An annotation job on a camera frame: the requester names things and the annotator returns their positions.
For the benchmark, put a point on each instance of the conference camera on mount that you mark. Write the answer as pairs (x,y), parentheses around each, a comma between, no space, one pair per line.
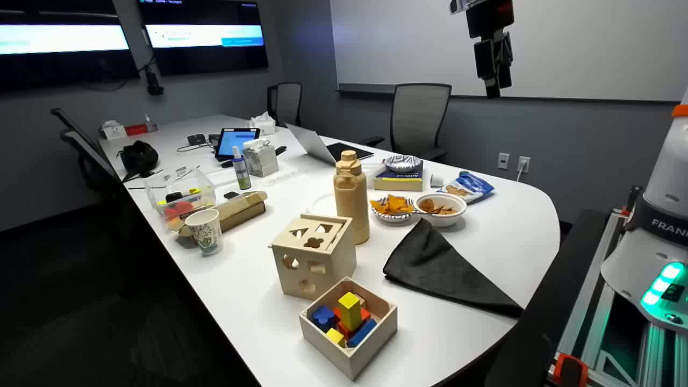
(140,51)

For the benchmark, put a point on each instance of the crumpled white plastic bag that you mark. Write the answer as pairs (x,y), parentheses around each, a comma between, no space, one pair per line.
(262,122)

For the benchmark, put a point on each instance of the wooden shape sorter toy box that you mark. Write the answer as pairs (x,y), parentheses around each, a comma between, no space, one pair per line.
(313,255)

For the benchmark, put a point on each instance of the small red box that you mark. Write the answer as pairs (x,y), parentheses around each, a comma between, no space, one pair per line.
(136,129)

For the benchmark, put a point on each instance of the small black remote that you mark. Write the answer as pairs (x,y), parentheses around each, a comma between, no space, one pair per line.
(231,194)

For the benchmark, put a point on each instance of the clear plastic storage container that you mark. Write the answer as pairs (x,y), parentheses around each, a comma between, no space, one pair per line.
(178,196)

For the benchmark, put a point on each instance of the round blue wooden block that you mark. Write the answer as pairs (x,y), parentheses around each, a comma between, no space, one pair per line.
(323,317)

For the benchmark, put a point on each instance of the black camera on stand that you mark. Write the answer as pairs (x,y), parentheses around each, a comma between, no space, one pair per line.
(492,51)

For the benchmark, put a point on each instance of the small white box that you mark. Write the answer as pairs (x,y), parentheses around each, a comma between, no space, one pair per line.
(113,129)

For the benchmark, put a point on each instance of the aluminium robot stand frame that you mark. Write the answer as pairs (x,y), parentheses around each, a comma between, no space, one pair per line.
(609,345)

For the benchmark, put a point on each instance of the brown cardboard box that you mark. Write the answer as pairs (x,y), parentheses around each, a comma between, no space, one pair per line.
(241,210)

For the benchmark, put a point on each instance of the white bowl of brown snacks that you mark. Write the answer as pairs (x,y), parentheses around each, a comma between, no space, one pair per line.
(440,210)

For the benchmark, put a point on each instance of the large yellow wooden block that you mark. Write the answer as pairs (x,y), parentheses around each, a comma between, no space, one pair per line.
(349,304)

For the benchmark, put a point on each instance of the small white cup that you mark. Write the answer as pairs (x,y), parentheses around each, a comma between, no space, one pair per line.
(436,179)

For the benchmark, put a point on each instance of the white paper cup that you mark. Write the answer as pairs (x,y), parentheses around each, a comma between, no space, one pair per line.
(205,230)

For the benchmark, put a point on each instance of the black bag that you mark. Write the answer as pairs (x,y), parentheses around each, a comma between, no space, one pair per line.
(139,158)

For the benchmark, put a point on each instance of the blue snack bag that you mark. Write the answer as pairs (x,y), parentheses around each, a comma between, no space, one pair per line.
(473,186)

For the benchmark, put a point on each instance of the black pouch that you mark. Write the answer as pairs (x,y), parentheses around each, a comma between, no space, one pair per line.
(197,139)

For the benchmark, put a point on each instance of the wall mounted display screen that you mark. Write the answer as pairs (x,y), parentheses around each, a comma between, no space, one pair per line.
(205,36)
(60,39)

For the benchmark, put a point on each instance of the open wooden block tray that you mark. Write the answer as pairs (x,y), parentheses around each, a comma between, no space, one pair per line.
(358,357)

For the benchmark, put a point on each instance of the black mesh office chair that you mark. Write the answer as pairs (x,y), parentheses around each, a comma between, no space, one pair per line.
(419,120)
(88,154)
(69,122)
(284,101)

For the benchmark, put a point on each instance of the tablet with blue screen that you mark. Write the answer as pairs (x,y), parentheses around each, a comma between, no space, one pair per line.
(236,143)

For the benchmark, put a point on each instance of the long blue wooden block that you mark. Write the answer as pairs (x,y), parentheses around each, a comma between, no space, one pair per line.
(362,331)

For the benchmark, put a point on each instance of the small yellow wooden block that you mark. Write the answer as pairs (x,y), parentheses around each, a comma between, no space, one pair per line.
(334,336)

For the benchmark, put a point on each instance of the patterned white dish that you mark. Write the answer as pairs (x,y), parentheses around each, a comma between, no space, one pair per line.
(402,165)

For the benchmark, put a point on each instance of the white wall whiteboard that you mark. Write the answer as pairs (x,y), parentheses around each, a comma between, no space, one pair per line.
(573,44)

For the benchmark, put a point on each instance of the dark grey cloth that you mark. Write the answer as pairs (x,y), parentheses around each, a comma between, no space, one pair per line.
(436,269)

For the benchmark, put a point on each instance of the white wall outlet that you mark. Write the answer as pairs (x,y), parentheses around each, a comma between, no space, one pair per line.
(503,159)
(525,165)

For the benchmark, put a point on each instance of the tan water bottle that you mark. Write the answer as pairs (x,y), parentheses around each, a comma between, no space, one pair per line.
(350,204)

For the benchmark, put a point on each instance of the white carton box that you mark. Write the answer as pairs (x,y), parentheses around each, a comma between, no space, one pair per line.
(261,159)

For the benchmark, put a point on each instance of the white bowl of orange chips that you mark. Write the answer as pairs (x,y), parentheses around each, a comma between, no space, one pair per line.
(391,208)

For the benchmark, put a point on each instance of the open grey laptop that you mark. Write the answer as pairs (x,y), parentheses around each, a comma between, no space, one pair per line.
(313,143)

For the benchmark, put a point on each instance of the red wooden block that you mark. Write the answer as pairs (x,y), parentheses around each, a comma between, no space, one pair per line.
(364,315)

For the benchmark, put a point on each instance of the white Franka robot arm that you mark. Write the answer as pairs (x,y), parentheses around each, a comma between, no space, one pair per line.
(663,186)

